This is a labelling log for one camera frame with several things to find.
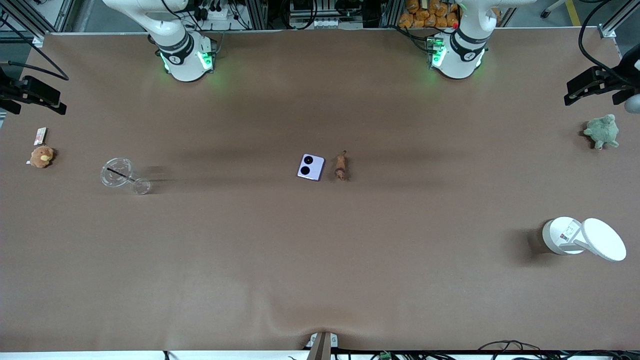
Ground aluminium frame post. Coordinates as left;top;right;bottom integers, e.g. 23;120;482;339
244;0;268;31
379;0;401;28

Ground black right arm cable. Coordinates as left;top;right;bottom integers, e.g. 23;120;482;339
0;15;70;82

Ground short white power strip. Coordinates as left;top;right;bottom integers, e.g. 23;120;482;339
196;4;232;22

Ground aluminium frame diagonal strut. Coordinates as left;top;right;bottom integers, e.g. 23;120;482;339
597;0;640;39
0;0;47;48

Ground orange plush toys heap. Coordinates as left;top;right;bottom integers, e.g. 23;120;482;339
398;0;502;29

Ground black straw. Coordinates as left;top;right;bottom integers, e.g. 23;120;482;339
106;167;137;182

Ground white bin with lid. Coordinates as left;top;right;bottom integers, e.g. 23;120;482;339
541;216;628;263

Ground black cable bundle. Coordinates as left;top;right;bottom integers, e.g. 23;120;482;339
335;340;640;360

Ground lavender flip phone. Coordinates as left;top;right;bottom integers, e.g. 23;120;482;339
297;153;326;182

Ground long white power strip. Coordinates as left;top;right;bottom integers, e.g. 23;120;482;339
291;17;362;30

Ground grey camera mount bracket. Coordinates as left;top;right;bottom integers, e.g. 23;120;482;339
305;331;339;360

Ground brown lion statue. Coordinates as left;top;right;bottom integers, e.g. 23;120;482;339
334;150;349;182

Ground brown plush toy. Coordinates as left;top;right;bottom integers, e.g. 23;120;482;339
26;145;56;169

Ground clear plastic cup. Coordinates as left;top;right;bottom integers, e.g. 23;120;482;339
100;157;152;196

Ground green plush turtle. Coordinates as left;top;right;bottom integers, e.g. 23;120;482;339
582;114;621;151

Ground white chair base leg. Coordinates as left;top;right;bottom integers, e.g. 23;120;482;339
539;0;567;19

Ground brown table cover sheet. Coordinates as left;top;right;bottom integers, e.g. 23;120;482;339
0;27;640;353

